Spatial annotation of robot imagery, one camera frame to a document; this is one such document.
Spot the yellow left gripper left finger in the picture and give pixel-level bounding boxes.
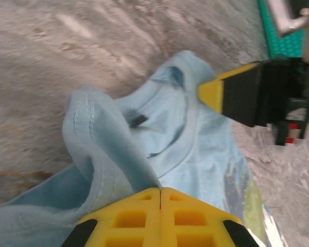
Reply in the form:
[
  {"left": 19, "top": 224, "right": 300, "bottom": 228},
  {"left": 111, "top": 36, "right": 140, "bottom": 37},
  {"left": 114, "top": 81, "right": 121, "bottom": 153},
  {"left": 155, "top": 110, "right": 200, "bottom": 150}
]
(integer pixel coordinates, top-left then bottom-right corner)
[{"left": 66, "top": 187, "right": 161, "bottom": 247}]

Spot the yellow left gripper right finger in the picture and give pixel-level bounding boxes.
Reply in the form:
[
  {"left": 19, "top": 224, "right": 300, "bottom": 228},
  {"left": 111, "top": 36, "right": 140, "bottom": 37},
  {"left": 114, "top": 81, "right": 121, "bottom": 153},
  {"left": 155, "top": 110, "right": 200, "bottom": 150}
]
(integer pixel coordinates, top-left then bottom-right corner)
[{"left": 160, "top": 187, "right": 260, "bottom": 247}]

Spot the teal plastic basket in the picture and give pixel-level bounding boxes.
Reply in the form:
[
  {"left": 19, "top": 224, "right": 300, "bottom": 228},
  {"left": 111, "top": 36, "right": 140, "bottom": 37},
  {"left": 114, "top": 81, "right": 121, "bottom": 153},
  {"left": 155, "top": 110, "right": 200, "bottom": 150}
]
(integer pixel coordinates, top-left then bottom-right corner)
[{"left": 257, "top": 0, "right": 307, "bottom": 60}]

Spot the light blue printed t-shirt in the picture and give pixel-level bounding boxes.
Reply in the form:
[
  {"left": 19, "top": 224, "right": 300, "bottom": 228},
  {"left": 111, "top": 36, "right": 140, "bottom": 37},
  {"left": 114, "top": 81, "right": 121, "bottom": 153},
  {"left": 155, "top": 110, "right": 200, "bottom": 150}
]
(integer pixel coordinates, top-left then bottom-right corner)
[{"left": 0, "top": 49, "right": 293, "bottom": 247}]

